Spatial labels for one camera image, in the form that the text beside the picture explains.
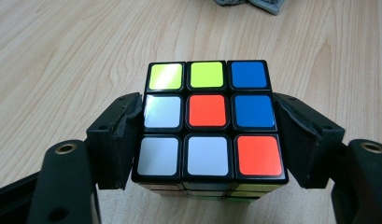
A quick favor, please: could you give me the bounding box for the grey fluffy cloth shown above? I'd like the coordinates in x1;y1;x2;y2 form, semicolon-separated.
212;0;287;16

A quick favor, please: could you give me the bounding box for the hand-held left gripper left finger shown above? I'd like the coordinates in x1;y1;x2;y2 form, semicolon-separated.
85;91;145;190

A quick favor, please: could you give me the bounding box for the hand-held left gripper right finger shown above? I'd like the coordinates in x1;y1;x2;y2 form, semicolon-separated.
272;91;347;189

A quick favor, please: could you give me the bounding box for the colourful puzzle cube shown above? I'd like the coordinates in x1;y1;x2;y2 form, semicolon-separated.
131;59;290;203

